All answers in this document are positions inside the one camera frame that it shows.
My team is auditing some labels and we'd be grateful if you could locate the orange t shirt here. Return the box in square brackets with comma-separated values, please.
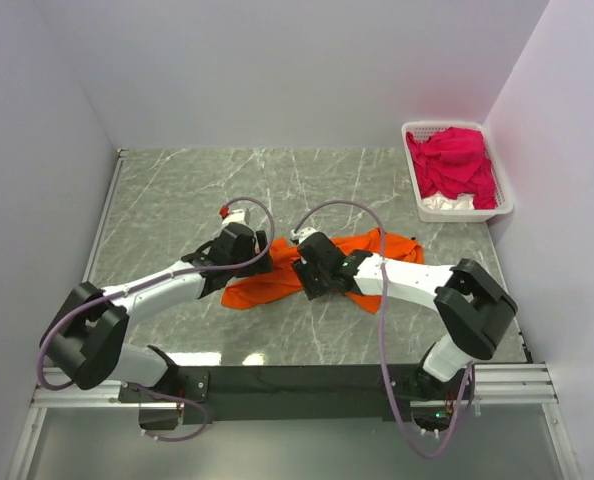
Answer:
[221, 228, 424, 310]

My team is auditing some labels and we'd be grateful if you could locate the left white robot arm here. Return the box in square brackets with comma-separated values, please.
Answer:
[39, 222, 272, 402]

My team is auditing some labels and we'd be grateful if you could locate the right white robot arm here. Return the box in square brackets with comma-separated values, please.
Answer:
[291, 228, 518, 400]

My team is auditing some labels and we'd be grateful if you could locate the white cloth in basket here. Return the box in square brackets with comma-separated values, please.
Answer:
[422, 192, 475, 211]

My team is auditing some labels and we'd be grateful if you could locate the black base beam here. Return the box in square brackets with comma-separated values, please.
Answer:
[119, 363, 428, 426]

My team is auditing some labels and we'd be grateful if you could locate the pink t shirt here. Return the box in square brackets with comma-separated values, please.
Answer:
[405, 127, 497, 210]

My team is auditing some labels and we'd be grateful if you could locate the white laundry basket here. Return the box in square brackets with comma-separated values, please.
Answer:
[401, 120, 513, 222]

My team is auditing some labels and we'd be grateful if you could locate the aluminium frame rail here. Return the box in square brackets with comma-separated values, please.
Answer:
[7, 364, 582, 479]

